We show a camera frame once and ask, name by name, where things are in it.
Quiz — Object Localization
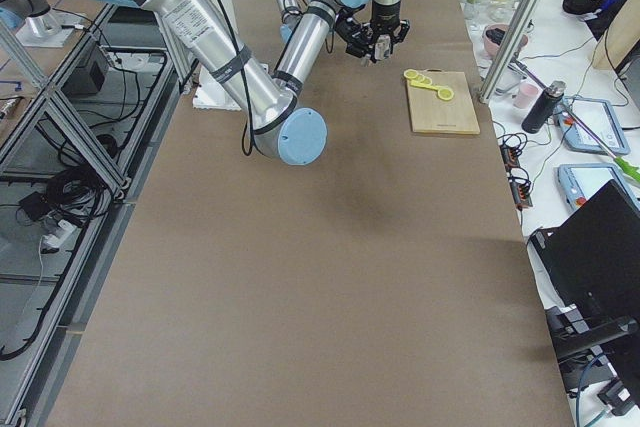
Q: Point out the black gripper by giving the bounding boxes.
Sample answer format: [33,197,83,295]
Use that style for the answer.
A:
[370,0,410,54]
[334,17,374,58]

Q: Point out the clear glass measuring cup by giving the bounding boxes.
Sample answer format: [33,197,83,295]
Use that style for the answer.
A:
[371,34,393,63]

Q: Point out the steel double jigger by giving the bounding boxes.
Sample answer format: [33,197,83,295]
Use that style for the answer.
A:
[359,54,370,67]

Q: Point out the pink cup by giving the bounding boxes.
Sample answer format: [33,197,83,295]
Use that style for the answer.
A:
[513,82,540,109]

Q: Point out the outer lemon slice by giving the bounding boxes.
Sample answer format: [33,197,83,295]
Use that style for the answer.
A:
[403,69,420,80]

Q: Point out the yellow plastic knife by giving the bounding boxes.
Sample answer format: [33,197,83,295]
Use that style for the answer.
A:
[410,80,444,93]

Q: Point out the lemon slice on knife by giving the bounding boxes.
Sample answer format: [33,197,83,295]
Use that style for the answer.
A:
[436,86,455,101]

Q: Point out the pink bowl with cloth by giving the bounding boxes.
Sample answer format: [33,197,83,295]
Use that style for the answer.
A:
[482,23,509,58]

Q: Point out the bamboo cutting board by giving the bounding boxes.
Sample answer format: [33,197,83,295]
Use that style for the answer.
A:
[404,70,480,135]

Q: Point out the black water bottle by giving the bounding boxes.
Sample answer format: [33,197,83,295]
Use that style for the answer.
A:
[521,80,566,134]

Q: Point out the blue teach pendant far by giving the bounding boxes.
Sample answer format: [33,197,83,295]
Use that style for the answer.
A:
[556,96,630,156]

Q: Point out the blue teach pendant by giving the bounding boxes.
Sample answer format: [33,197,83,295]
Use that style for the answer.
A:
[556,96,630,156]
[557,163,637,211]

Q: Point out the blue teach pendant near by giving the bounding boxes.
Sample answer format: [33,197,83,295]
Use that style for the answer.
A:
[557,163,637,211]

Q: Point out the black laptop monitor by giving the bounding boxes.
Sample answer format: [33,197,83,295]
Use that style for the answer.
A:
[529,180,639,401]

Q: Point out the aluminium frame post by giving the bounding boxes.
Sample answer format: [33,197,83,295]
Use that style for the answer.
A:
[478,0,540,104]

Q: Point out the white camera pillar base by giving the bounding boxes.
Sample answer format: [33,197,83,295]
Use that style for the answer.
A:
[193,0,240,111]

